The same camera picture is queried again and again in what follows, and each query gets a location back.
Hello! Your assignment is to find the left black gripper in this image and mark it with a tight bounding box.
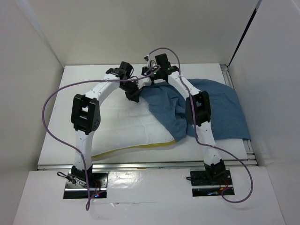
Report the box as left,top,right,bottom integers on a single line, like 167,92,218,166
120,79,143,102

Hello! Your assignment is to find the white pillow with yellow edge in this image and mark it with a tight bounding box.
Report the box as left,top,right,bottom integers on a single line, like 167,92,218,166
92,93,176,161

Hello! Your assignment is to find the blue pillowcase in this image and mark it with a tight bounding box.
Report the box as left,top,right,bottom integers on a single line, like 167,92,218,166
140,79,251,141

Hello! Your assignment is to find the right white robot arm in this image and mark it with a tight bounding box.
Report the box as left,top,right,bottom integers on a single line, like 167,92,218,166
142,53,226,184

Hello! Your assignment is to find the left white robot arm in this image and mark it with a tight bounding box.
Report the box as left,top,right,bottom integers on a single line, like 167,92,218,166
71,62,142,187

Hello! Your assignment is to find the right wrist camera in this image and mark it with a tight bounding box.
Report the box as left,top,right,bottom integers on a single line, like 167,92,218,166
144,54,156,68

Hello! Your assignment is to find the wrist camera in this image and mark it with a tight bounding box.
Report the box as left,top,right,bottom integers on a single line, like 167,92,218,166
144,54,156,68
137,77,152,89

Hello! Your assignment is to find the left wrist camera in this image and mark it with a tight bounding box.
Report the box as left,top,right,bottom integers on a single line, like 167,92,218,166
137,77,152,89

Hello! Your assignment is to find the right aluminium rail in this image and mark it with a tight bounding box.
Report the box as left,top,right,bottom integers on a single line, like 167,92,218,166
220,64,234,89

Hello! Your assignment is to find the aluminium rail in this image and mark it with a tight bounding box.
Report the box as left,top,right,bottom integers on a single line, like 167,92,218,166
220,64,234,89
37,159,258,171

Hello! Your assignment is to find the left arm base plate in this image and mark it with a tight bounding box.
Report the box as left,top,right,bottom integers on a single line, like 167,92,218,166
63,172,108,199

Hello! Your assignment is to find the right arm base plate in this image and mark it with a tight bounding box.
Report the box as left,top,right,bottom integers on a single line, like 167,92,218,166
186,170,235,197

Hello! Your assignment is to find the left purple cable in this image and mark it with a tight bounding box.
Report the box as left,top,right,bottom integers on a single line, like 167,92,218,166
41,65,162,211

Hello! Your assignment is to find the front aluminium rail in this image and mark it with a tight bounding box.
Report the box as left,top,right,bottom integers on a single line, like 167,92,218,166
37,159,258,171

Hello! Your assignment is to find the black corner post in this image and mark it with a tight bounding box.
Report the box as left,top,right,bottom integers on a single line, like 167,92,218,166
227,0,262,67

